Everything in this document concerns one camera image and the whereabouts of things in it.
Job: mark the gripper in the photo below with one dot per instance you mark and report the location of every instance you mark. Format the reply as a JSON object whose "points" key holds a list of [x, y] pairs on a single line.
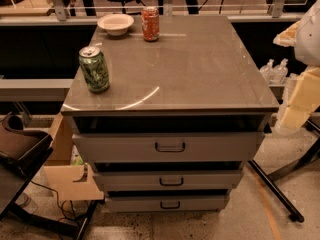
{"points": [[309, 40]]}

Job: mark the grey drawer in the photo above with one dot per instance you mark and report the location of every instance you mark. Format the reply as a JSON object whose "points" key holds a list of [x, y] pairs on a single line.
{"points": [[196, 147], [168, 180], [167, 203]]}

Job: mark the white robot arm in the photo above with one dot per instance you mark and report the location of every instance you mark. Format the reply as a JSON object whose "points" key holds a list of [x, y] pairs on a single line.
{"points": [[304, 37]]}

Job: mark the grey drawer cabinet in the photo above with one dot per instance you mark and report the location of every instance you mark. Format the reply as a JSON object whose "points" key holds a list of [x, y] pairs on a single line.
{"points": [[196, 78]]}

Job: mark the grey bottom drawer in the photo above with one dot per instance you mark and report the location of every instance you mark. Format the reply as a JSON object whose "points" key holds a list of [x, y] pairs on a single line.
{"points": [[167, 203]]}

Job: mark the grey top drawer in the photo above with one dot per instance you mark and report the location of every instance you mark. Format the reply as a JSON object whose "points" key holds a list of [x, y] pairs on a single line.
{"points": [[196, 147]]}

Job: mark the clear pump bottle left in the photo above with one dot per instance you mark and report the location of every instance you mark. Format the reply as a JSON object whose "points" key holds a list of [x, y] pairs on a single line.
{"points": [[266, 70]]}

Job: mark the black metal stand leg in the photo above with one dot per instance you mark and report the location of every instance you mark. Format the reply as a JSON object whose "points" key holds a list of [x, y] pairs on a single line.
{"points": [[287, 163]]}

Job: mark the orange soda can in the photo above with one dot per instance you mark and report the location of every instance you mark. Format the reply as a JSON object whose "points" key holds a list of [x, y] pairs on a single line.
{"points": [[150, 23]]}

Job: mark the white bowl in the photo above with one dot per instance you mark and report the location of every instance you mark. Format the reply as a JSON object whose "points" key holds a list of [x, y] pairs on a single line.
{"points": [[116, 24]]}

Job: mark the green soda can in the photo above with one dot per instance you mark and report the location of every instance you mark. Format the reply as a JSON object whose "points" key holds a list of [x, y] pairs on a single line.
{"points": [[94, 69]]}

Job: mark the cardboard box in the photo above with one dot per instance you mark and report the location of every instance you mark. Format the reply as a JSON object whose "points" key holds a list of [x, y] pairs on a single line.
{"points": [[72, 182]]}

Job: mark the black chair with cushion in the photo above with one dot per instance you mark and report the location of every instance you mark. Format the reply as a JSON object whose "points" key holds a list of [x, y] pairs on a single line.
{"points": [[22, 152]]}

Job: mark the grey metal railing shelf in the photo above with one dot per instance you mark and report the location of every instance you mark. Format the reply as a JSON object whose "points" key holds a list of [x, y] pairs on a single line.
{"points": [[34, 89]]}

